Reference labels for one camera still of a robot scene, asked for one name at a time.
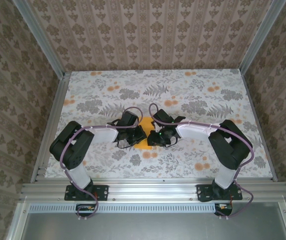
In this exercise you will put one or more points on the orange square paper sheet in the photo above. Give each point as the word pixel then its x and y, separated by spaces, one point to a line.
pixel 146 122

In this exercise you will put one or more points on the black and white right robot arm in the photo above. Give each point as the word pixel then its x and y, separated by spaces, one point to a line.
pixel 232 147

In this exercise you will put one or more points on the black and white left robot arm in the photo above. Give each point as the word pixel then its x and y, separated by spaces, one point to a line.
pixel 73 150

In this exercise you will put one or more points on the floral patterned table cover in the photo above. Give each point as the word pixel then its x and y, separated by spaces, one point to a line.
pixel 132 82

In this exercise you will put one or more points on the small black connector box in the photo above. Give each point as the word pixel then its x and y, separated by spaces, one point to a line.
pixel 223 211
pixel 86 210

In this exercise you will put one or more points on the grey metal panel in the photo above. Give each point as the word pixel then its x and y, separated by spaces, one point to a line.
pixel 145 226

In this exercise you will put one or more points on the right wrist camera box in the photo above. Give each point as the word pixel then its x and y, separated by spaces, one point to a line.
pixel 163 116

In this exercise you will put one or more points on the aluminium mounting rail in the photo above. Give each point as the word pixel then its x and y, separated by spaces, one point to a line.
pixel 152 190

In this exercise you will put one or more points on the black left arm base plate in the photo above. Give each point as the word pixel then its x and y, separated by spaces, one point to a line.
pixel 102 192

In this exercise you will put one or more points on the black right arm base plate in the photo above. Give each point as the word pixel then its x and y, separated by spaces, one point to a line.
pixel 202 192

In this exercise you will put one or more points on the aluminium frame post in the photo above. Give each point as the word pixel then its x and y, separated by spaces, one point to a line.
pixel 40 40
pixel 260 37

